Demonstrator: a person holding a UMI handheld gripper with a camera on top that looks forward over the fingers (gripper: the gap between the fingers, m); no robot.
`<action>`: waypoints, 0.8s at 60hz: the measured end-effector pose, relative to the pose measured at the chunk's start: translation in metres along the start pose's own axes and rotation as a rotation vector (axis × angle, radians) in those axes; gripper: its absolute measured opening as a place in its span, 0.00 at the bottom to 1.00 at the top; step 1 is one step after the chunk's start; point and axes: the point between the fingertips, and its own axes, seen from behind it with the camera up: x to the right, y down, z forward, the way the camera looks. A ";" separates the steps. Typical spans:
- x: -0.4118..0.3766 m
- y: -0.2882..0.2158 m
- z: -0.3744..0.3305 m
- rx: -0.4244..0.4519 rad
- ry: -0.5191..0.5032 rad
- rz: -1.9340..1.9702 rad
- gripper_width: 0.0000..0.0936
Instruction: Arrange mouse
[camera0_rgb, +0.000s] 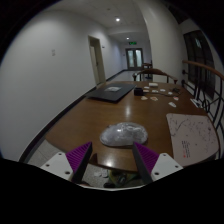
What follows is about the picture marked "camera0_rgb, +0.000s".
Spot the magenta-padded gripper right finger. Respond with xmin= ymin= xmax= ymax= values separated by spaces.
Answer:
xmin=131 ymin=141 xmax=184 ymax=185

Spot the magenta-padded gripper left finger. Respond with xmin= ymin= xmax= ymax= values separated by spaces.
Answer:
xmin=39 ymin=141 xmax=94 ymax=185

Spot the white paper sheet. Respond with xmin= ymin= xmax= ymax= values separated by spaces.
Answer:
xmin=189 ymin=97 xmax=203 ymax=109

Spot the small black box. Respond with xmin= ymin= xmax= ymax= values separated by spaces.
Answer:
xmin=133 ymin=86 xmax=145 ymax=97

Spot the black closed laptop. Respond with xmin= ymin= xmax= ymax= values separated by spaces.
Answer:
xmin=84 ymin=82 xmax=137 ymax=103

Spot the wooden chair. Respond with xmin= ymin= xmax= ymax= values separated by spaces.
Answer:
xmin=132 ymin=67 xmax=179 ymax=85

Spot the black railing with wooden handrail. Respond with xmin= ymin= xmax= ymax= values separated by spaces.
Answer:
xmin=181 ymin=59 xmax=224 ymax=158

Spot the beige door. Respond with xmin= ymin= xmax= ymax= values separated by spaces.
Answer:
xmin=87 ymin=35 xmax=107 ymax=87

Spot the glass double door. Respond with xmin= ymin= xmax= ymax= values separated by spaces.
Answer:
xmin=125 ymin=47 xmax=144 ymax=71

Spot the dark window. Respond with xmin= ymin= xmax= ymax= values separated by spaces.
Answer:
xmin=183 ymin=30 xmax=216 ymax=100

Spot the black cable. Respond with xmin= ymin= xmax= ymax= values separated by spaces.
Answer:
xmin=143 ymin=87 xmax=183 ymax=98

